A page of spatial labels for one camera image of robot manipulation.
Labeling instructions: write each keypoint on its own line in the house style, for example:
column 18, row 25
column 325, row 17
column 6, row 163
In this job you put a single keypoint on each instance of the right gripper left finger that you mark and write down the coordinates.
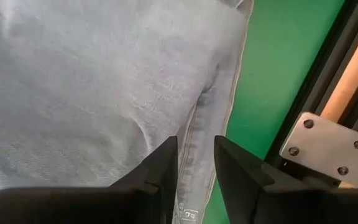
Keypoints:
column 120, row 205

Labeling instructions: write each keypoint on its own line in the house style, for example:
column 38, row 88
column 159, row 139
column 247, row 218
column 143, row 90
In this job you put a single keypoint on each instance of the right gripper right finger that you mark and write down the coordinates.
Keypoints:
column 253, row 202

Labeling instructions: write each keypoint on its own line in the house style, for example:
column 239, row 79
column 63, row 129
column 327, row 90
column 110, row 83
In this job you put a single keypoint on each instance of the blue denim garment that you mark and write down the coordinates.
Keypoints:
column 89, row 77

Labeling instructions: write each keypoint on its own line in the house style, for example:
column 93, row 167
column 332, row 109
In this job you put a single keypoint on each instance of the white mounting plate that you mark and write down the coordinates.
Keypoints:
column 328, row 149

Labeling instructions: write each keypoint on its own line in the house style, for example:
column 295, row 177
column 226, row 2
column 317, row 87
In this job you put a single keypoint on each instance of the green table mat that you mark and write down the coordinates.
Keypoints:
column 275, row 62

